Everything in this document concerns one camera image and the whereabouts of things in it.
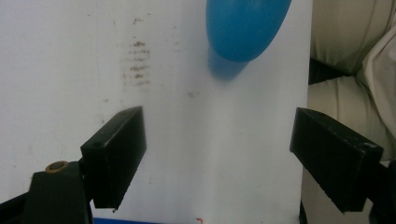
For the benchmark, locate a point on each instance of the beige sofa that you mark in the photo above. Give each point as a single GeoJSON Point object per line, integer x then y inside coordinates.
{"type": "Point", "coordinates": [342, 102]}

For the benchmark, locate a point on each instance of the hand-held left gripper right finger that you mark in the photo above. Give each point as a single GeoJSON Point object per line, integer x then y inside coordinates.
{"type": "Point", "coordinates": [333, 155]}

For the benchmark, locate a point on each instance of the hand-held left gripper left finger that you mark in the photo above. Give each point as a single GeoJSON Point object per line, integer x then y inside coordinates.
{"type": "Point", "coordinates": [113, 155]}

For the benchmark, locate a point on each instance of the blue tape strip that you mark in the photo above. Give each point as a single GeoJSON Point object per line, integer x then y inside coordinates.
{"type": "Point", "coordinates": [124, 221]}

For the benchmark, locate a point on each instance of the blue bottle with white base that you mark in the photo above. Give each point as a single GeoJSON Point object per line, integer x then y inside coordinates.
{"type": "Point", "coordinates": [243, 28]}

